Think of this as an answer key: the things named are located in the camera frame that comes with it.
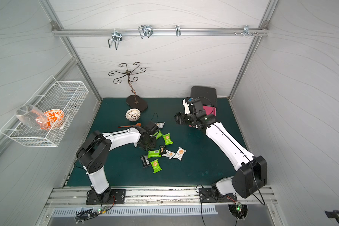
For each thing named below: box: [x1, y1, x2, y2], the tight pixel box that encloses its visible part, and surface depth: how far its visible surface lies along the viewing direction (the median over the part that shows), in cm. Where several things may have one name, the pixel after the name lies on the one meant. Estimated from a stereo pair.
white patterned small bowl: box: [125, 108, 141, 122], surface depth 109 cm
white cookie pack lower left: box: [161, 149, 176, 160], surface depth 89 cm
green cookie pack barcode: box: [147, 149, 162, 159], surface depth 90 cm
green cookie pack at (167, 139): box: [161, 132, 174, 146], surface depth 95 cm
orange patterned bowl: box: [43, 108, 65, 130], surface depth 68 cm
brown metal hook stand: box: [108, 62, 148, 112], surface depth 98 cm
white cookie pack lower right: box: [173, 146, 187, 162], surface depth 90 cm
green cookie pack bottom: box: [150, 158, 162, 174], surface depth 84 cm
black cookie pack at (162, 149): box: [159, 145, 167, 157], surface depth 90 cm
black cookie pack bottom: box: [139, 154, 152, 169], surface depth 86 cm
